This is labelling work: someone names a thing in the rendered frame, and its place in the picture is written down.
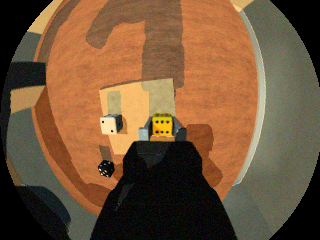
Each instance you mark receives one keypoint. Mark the tan square mat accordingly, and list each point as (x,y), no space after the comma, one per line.
(136,102)

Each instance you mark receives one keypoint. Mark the white die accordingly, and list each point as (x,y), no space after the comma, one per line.
(111,124)

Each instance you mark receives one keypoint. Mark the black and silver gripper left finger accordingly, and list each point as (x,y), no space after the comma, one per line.
(146,132)

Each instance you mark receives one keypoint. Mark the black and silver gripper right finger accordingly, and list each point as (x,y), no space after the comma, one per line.
(178,132)

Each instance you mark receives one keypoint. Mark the yellow die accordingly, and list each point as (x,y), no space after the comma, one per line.
(162,124)

